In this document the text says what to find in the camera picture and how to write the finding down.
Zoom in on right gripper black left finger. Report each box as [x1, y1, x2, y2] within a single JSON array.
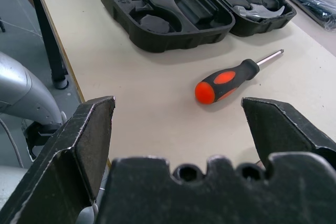
[[0, 95, 116, 224]]

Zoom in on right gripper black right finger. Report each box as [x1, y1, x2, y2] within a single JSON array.
[[241, 97, 336, 169]]

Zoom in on black orange Phillips screwdriver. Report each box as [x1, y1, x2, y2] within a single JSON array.
[[194, 49, 285, 105]]

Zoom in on black tool case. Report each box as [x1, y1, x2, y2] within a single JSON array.
[[84, 0, 297, 54]]

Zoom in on grey rounded shape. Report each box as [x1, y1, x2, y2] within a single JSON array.
[[77, 182, 109, 224]]

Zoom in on black table leg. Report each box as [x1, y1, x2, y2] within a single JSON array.
[[26, 0, 69, 90]]

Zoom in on white cable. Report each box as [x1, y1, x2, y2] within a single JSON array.
[[0, 118, 24, 168]]

